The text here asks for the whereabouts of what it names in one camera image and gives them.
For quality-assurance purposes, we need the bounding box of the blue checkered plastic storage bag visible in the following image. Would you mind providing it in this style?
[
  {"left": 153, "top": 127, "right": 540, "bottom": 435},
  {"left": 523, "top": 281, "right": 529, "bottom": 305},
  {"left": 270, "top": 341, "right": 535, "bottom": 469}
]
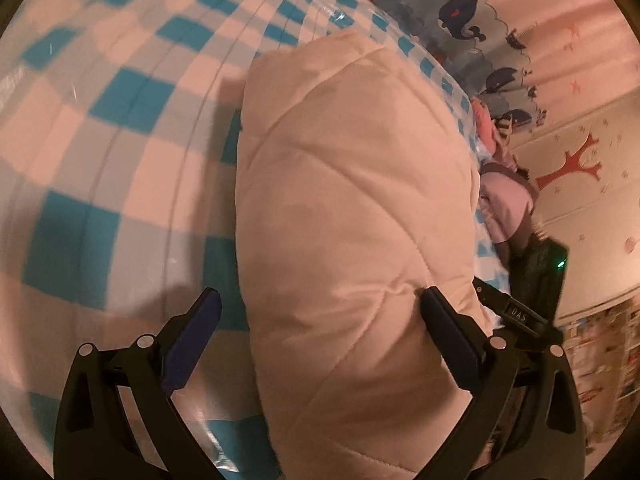
[{"left": 1, "top": 0, "right": 485, "bottom": 479}]

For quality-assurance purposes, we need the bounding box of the cluttered bookshelf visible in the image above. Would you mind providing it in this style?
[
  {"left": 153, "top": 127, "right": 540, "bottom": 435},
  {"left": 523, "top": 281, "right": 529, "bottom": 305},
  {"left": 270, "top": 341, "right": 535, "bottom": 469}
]
[{"left": 561, "top": 296, "right": 639, "bottom": 465}]

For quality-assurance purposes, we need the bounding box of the red coral wall sticker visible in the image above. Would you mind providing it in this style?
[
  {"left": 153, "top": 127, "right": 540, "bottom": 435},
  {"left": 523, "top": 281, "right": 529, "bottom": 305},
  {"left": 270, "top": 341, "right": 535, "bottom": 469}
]
[{"left": 536, "top": 133, "right": 602, "bottom": 191}]

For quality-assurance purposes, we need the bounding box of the cream quilted puffer jacket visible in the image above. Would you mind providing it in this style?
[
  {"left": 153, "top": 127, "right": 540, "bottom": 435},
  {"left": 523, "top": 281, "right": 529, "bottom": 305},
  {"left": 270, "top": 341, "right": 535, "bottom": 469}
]
[{"left": 235, "top": 29, "right": 491, "bottom": 479}]

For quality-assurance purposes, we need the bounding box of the pink clothing pile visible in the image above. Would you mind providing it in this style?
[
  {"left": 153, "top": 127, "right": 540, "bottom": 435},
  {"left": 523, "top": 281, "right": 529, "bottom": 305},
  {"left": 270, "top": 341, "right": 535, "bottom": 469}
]
[{"left": 471, "top": 98, "right": 539, "bottom": 252}]

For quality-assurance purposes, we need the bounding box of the whale print bed sheet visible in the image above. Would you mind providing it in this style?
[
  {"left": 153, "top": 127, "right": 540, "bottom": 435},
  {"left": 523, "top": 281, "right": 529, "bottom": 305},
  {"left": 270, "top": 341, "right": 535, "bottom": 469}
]
[{"left": 370, "top": 0, "right": 639, "bottom": 131}]

